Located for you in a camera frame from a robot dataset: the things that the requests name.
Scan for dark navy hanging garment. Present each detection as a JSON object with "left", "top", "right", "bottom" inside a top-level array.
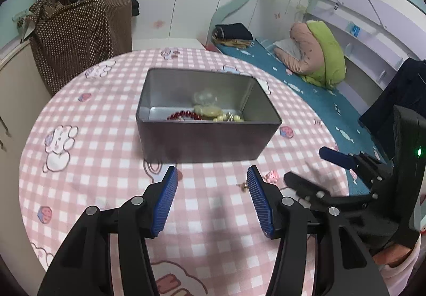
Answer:
[{"left": 359, "top": 57, "right": 426, "bottom": 157}]

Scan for folded dark clothes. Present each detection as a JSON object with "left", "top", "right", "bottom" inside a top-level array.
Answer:
[{"left": 213, "top": 23, "right": 254, "bottom": 41}]

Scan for green quilt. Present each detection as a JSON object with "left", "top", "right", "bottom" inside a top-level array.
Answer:
[{"left": 301, "top": 20, "right": 347, "bottom": 90}]

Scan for rolled pink quilt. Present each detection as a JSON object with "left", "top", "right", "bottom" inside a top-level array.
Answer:
[{"left": 275, "top": 22, "right": 328, "bottom": 75}]

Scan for person's right forearm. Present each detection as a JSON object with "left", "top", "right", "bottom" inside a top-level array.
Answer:
[{"left": 379, "top": 231, "right": 425, "bottom": 296}]

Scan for mint green drawer unit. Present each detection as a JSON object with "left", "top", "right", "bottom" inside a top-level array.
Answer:
[{"left": 0, "top": 0, "right": 38, "bottom": 50}]

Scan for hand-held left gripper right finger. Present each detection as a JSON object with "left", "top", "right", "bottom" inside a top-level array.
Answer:
[{"left": 246, "top": 166, "right": 390, "bottom": 296}]

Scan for pink kitty charm with pearl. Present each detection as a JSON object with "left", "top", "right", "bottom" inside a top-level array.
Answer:
[{"left": 237, "top": 170, "right": 280, "bottom": 192}]

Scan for beige cabinet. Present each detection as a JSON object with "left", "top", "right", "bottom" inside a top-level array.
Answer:
[{"left": 0, "top": 38, "right": 55, "bottom": 167}]

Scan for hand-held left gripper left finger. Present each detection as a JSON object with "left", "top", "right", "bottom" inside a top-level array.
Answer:
[{"left": 37, "top": 166, "right": 178, "bottom": 296}]

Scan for pink checked tablecloth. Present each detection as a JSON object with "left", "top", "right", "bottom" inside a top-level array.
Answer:
[{"left": 18, "top": 47, "right": 350, "bottom": 296}]

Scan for cream bead bracelet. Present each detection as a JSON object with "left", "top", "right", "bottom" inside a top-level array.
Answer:
[
  {"left": 192, "top": 104, "right": 223, "bottom": 120},
  {"left": 212, "top": 112, "right": 245, "bottom": 123}
]

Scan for red bead bracelet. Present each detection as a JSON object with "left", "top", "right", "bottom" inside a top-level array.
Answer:
[{"left": 166, "top": 110, "right": 203, "bottom": 121}]

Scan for blue printed bed sheet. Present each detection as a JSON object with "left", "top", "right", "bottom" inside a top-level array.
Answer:
[{"left": 213, "top": 37, "right": 396, "bottom": 197}]

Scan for grey metal tin box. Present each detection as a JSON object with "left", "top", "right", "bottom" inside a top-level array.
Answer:
[{"left": 136, "top": 67, "right": 283, "bottom": 163}]

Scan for brown dotted fabric bag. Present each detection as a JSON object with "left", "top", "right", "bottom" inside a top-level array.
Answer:
[{"left": 21, "top": 0, "right": 134, "bottom": 97}]

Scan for folded tan clothes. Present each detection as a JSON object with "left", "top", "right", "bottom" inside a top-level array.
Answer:
[{"left": 213, "top": 37, "right": 253, "bottom": 50}]

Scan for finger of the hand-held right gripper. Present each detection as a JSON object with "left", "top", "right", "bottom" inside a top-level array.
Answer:
[
  {"left": 284, "top": 171, "right": 374, "bottom": 214},
  {"left": 319, "top": 146, "right": 395, "bottom": 197}
]

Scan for white pillow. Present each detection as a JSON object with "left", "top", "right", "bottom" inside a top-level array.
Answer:
[{"left": 273, "top": 39, "right": 302, "bottom": 57}]

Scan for person's right hand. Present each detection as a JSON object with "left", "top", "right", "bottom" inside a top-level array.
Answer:
[{"left": 373, "top": 245, "right": 417, "bottom": 267}]

